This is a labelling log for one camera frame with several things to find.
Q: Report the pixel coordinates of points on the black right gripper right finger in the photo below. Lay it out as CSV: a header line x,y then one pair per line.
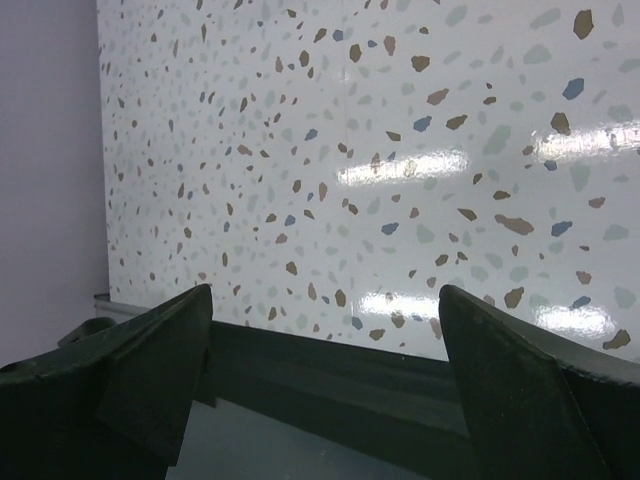
x,y
537,405

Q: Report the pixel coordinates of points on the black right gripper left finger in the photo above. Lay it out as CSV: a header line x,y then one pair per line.
x,y
112,405

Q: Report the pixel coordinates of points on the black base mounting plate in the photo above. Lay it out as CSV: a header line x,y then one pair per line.
x,y
399,409

